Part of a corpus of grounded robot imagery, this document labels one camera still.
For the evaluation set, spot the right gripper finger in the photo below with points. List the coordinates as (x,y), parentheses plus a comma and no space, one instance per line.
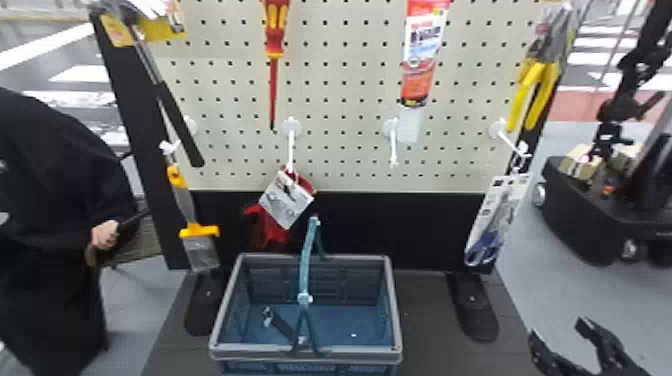
(548,362)
(609,349)

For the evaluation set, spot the blue basket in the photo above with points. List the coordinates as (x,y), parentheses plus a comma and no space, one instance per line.
(315,325)

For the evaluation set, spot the red gloves pair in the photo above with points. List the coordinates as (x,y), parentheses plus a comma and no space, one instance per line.
(268,226)

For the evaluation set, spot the red white sealant tube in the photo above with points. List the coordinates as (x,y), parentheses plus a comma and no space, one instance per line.
(422,58)

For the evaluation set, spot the white pegboard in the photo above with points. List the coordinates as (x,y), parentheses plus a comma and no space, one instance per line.
(341,94)

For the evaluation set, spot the red yellow screwdriver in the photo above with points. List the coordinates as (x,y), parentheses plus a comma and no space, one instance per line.
(274,36)

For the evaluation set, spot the person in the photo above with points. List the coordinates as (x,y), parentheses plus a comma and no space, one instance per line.
(47,210)

